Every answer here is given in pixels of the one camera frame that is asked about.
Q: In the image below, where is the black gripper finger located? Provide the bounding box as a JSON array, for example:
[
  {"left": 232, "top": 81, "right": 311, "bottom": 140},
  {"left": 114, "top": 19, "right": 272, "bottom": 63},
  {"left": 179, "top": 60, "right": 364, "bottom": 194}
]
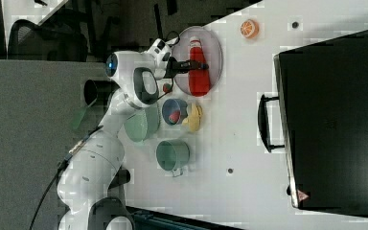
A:
[{"left": 172, "top": 59, "right": 209, "bottom": 70}]

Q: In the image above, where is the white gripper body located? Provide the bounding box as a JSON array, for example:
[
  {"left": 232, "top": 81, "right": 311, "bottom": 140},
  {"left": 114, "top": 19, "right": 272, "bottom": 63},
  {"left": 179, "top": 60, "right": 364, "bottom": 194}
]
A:
[{"left": 144, "top": 38, "right": 176, "bottom": 80}]

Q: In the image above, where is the red plush ketchup bottle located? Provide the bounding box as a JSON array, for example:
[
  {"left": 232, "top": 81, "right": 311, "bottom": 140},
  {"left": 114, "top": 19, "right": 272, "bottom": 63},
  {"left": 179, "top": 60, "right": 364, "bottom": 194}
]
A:
[{"left": 188, "top": 36, "right": 211, "bottom": 97}]

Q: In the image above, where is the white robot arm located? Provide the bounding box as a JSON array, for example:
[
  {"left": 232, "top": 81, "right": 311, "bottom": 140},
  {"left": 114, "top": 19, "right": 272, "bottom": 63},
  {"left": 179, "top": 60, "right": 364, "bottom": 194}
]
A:
[{"left": 57, "top": 38, "right": 208, "bottom": 230}]

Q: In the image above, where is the lavender round plate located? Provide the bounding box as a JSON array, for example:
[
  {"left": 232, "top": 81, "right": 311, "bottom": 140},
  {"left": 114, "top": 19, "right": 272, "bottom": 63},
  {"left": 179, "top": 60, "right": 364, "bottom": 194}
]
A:
[{"left": 172, "top": 27, "right": 222, "bottom": 97}]

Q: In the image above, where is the green plate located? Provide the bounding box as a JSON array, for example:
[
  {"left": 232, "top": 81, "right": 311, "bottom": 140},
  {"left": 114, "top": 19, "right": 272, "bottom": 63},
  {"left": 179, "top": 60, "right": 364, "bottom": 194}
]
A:
[{"left": 124, "top": 103, "right": 160, "bottom": 142}]

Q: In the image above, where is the dark red toy strawberry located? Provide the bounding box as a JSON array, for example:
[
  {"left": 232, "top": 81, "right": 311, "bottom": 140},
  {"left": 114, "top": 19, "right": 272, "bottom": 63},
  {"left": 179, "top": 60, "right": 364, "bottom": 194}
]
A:
[{"left": 163, "top": 83, "right": 173, "bottom": 93}]

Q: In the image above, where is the blue bowl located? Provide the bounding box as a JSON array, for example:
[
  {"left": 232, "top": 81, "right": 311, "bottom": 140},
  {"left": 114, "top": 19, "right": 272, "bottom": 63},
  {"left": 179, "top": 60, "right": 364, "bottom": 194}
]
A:
[{"left": 162, "top": 99, "right": 188, "bottom": 126}]

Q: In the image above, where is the light red toy strawberry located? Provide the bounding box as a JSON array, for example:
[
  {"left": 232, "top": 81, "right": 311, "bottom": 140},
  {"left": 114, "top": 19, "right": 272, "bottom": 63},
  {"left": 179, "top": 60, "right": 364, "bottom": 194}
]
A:
[{"left": 168, "top": 110, "right": 181, "bottom": 125}]

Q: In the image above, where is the yellow plush peeled banana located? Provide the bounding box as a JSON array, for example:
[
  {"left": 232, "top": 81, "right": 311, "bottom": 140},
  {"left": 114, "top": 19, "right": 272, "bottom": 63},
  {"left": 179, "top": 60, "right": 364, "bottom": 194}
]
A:
[{"left": 182, "top": 103, "right": 203, "bottom": 132}]

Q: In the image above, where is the orange slice toy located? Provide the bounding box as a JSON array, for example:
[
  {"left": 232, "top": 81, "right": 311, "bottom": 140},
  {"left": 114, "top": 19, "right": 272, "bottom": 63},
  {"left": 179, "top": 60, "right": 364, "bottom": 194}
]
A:
[{"left": 240, "top": 19, "right": 260, "bottom": 39}]

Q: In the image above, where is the green metal mug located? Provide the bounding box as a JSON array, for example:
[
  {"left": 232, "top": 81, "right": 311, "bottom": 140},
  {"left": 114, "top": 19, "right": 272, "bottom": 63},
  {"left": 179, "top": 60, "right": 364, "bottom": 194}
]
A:
[{"left": 156, "top": 139, "right": 190, "bottom": 177}]

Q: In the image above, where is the black office chair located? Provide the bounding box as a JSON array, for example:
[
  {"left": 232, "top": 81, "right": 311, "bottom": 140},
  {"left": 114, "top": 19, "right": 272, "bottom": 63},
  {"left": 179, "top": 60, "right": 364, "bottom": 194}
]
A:
[{"left": 7, "top": 19, "right": 88, "bottom": 62}]

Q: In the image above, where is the black toaster oven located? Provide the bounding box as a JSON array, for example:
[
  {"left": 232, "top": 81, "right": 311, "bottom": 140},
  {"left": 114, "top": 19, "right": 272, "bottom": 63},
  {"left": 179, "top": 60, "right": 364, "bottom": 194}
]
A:
[{"left": 273, "top": 30, "right": 368, "bottom": 218}]

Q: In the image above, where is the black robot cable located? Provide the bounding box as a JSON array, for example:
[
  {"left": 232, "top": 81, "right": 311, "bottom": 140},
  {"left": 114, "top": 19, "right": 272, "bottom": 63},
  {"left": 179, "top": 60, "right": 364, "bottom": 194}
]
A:
[{"left": 28, "top": 126, "right": 104, "bottom": 230}]

